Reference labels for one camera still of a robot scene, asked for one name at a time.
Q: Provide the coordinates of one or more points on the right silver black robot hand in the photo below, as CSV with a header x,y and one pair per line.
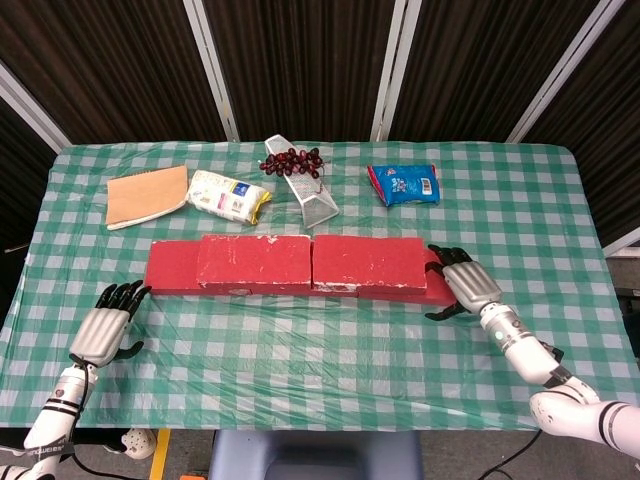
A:
x,y
472,287

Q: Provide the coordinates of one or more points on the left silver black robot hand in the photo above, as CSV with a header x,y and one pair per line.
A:
x,y
102,335

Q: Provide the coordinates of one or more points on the red foam block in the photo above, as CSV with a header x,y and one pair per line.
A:
x,y
250,262
435,290
285,291
370,262
170,265

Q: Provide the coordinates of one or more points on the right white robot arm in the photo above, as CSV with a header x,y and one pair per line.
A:
x,y
550,380

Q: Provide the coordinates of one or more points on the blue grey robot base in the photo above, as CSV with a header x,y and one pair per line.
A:
x,y
315,455

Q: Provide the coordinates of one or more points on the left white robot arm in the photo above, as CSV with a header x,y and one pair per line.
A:
x,y
55,420

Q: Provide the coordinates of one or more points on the white clog shoe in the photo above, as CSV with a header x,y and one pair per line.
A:
x,y
137,442

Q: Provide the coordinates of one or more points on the blue snack bag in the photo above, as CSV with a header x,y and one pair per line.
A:
x,y
405,185

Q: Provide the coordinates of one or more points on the tan cover notebook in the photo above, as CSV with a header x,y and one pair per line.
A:
x,y
145,197

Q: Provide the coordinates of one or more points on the green white checked tablecloth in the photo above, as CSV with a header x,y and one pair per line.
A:
x,y
300,350

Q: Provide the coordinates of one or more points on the white plastic snack package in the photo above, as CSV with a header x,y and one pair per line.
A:
x,y
225,197

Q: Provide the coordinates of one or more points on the dark red grape bunch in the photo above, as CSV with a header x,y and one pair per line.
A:
x,y
292,162

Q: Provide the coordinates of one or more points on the white partition frame post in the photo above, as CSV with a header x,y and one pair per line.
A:
x,y
212,70
30,105
560,75
395,70

